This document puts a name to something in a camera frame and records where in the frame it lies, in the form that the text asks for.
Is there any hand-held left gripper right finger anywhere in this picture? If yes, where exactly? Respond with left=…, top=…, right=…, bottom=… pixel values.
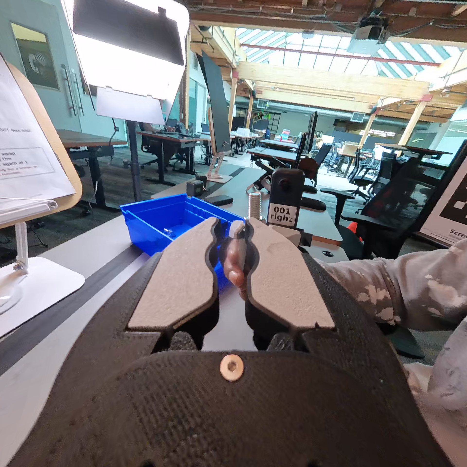
left=244, top=217, right=336, bottom=347

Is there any black panel wooden stand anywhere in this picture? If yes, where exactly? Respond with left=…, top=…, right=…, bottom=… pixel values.
left=200, top=51, right=234, bottom=183

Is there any black folding holder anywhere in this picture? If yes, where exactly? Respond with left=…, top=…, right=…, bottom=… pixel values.
left=246, top=160, right=275, bottom=194

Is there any grey phone sign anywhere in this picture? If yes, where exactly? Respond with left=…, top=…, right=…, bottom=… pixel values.
left=11, top=23, right=60, bottom=90

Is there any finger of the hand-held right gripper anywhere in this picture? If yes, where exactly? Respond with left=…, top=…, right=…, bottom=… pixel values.
left=269, top=224, right=303, bottom=246
left=230, top=220, right=246, bottom=271

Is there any ceiling projector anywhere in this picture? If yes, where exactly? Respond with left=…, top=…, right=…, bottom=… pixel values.
left=347, top=16, right=390, bottom=55

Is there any bright studio light panel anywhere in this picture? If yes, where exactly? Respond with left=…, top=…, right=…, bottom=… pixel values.
left=61, top=0, right=190, bottom=126

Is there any printed instruction sheet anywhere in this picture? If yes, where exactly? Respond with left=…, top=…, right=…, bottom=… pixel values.
left=0, top=53, right=76, bottom=216

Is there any person's right hand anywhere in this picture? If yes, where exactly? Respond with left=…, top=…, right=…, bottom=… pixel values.
left=222, top=239, right=249, bottom=300

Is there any person's right forearm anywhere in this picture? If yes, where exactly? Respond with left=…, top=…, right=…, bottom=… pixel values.
left=317, top=237, right=467, bottom=332

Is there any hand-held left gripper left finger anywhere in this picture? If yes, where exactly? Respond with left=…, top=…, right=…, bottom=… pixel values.
left=126, top=217, right=222, bottom=348

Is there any blue storage bin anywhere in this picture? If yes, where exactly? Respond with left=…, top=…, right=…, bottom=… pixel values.
left=120, top=193, right=246, bottom=278

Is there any white stand base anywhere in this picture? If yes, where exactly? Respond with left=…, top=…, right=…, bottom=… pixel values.
left=0, top=256, right=85, bottom=338

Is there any black office chair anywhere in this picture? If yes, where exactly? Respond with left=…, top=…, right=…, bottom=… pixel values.
left=320, top=153, right=435, bottom=260

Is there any office desk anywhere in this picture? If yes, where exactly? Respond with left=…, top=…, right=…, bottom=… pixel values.
left=137, top=131, right=211, bottom=185
left=56, top=129, right=127, bottom=212

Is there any black light stand pole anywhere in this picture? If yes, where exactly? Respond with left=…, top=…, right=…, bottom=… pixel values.
left=126, top=120, right=143, bottom=203

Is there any framed marker poster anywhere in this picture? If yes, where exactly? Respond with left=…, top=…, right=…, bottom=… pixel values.
left=419, top=140, right=467, bottom=249

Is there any beige panel stand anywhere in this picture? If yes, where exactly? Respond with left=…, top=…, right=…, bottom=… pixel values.
left=0, top=51, right=83, bottom=276

